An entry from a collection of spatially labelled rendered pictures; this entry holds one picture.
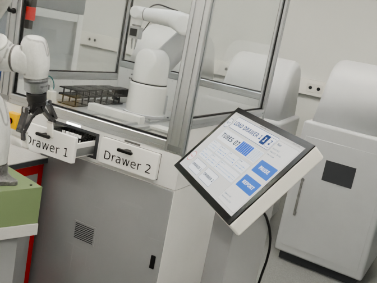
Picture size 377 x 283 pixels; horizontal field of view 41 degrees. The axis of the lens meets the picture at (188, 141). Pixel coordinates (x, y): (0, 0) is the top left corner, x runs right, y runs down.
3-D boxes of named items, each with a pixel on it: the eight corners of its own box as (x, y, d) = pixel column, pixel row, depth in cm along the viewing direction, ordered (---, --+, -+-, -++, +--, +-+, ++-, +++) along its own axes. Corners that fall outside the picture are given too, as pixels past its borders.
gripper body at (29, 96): (35, 95, 189) (36, 119, 193) (51, 90, 196) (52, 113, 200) (21, 91, 192) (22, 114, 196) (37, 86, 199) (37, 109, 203)
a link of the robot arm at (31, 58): (55, 74, 196) (23, 70, 198) (54, 34, 190) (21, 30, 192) (42, 82, 186) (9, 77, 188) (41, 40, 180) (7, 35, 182)
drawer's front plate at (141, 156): (154, 180, 206) (159, 154, 204) (97, 161, 218) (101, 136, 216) (156, 179, 207) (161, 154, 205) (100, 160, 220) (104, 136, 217)
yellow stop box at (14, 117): (13, 130, 234) (15, 115, 233) (3, 126, 237) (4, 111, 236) (22, 129, 239) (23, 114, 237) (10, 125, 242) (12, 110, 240)
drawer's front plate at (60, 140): (72, 164, 207) (76, 138, 205) (19, 145, 219) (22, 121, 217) (74, 163, 208) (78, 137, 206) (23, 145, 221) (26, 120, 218)
